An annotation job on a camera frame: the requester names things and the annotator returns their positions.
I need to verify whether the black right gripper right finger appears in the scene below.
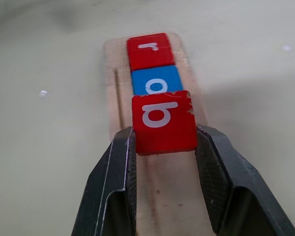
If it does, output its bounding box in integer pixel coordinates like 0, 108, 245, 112
194, 123, 295, 236

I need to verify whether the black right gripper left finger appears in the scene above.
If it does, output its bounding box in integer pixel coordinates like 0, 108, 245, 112
70, 126, 138, 236

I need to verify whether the red letter b block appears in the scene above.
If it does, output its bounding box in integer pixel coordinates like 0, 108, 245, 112
132, 90, 197, 156

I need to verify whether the wooden letter tray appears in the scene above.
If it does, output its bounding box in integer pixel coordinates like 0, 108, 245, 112
103, 32, 212, 236

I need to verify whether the blue letter o block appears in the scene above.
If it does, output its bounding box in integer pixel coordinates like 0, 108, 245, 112
130, 65, 183, 96

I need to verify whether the red letter r block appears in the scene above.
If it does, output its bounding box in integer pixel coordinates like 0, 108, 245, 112
126, 32, 175, 71

